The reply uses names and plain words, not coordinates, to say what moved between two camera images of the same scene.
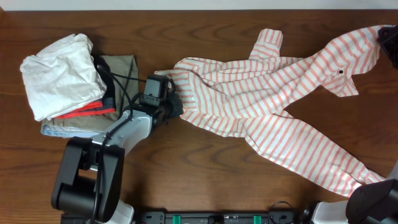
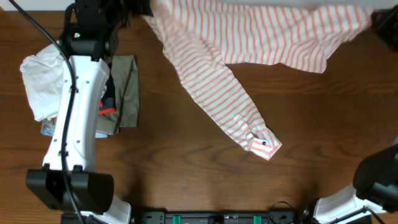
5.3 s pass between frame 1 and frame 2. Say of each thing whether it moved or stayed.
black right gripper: moved
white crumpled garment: stayed
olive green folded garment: stayed
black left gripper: moved
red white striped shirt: moved
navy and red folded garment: stayed
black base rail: stayed
